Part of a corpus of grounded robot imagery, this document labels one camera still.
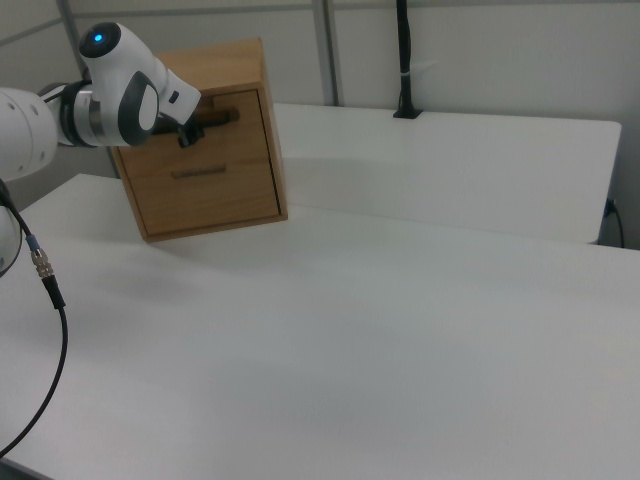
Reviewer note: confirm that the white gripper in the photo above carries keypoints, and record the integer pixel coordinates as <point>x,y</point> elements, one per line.
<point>181,87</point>

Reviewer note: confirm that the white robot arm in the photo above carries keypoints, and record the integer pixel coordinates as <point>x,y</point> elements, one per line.
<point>112,65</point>

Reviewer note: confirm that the wooden drawer cabinet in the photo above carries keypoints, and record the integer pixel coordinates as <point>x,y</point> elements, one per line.
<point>225,62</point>

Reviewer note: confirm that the grey partition post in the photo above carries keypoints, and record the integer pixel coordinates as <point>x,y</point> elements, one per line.
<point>330,50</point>

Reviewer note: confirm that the black camera pole with clamp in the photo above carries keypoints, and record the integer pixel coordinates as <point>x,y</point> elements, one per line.
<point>406,60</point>

